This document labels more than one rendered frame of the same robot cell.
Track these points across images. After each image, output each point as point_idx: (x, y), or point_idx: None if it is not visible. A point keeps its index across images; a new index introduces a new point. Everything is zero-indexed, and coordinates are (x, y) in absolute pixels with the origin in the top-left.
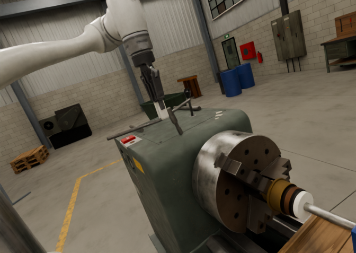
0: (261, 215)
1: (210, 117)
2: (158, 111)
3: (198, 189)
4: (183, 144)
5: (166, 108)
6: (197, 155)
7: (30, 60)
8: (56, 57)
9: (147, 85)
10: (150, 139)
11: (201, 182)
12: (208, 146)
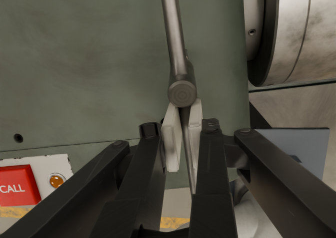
0: None
1: None
2: (180, 143)
3: (282, 84)
4: (236, 78)
5: (174, 98)
6: (272, 59)
7: None
8: None
9: (82, 237)
10: (102, 137)
11: (298, 80)
12: (301, 26)
